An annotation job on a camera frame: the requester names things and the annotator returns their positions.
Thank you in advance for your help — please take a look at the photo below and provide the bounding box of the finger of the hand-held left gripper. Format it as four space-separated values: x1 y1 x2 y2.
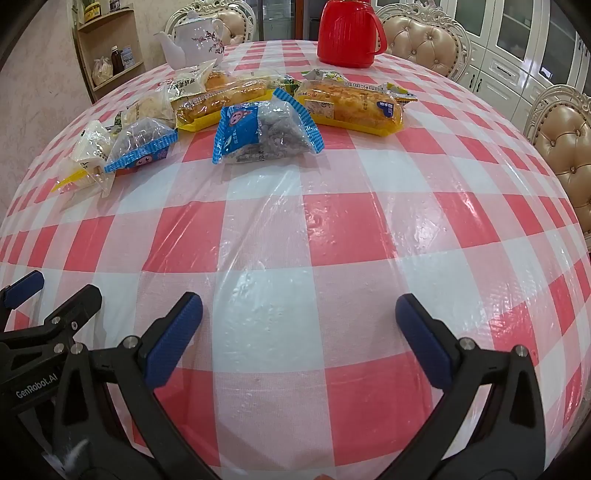
0 284 103 357
0 271 45 320

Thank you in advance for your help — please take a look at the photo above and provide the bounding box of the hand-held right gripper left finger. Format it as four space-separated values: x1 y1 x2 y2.
48 292 222 480

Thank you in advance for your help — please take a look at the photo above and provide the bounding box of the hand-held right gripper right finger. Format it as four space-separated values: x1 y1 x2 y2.
369 294 561 480

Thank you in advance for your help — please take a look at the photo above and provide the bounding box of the white packet with yellow end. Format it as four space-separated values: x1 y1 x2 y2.
50 120 116 199

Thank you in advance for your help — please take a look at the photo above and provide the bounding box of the red white checkered tablecloth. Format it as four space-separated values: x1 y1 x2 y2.
0 41 591 480

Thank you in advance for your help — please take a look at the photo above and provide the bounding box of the small blue clear snack packet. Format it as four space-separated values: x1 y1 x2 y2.
104 117 179 175

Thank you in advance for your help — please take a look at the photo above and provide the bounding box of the clear packet of white pastry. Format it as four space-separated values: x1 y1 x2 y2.
115 85 176 130

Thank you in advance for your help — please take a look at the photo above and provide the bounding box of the pale plastic bag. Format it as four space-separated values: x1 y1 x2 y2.
92 56 114 87

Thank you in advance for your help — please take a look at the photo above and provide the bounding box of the large blue clear snack packet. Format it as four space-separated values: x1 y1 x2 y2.
212 88 325 165

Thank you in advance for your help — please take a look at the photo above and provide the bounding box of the long bread in yellow tray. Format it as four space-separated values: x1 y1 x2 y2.
172 78 279 133

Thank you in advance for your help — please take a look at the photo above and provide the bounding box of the cream tufted ornate chair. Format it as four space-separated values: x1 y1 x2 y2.
524 84 591 234
376 2 472 85
165 0 257 47

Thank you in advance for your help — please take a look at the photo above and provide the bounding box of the yellow cake packet blue label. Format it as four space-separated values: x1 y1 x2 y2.
294 79 407 138

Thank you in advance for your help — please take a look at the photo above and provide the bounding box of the white printed bread packet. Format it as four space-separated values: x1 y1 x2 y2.
167 61 218 102

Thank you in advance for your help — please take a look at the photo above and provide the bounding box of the clear packet of golden bread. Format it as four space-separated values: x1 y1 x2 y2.
203 69 283 93

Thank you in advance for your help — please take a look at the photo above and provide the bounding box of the green pea snack packet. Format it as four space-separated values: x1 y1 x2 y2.
277 75 301 99

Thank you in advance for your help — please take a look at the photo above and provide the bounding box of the wooden corner shelf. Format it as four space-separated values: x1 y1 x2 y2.
71 0 147 103

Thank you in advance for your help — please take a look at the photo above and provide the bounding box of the white floral teapot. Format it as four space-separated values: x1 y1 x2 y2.
154 11 226 70

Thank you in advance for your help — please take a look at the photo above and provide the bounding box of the white glass-door cabinet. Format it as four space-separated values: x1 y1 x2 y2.
372 0 591 134

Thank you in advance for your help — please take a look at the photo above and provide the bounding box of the red thermos jug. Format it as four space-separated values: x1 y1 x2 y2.
317 0 387 69

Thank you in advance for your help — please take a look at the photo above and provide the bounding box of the dark glass door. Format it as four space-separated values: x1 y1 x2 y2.
256 0 321 43

